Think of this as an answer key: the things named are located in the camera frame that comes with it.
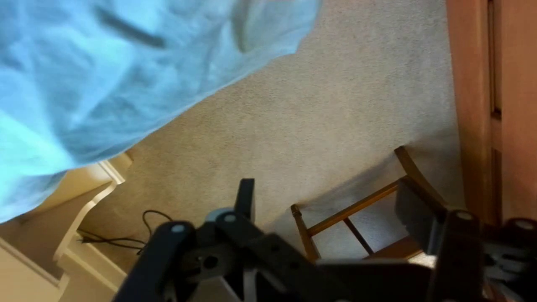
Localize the white nightstand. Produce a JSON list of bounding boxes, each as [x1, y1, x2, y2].
[[0, 149, 135, 302]]

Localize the light wooden slatted chair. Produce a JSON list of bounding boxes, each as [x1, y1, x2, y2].
[[288, 144, 451, 264]]

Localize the black floor power cord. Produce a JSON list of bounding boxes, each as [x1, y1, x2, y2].
[[77, 207, 176, 253]]

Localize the blue cloth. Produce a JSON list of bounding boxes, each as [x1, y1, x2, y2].
[[0, 0, 323, 224]]

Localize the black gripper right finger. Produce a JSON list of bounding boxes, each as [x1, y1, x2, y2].
[[394, 177, 537, 302]]

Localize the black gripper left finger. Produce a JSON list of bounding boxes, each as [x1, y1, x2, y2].
[[113, 175, 315, 302]]

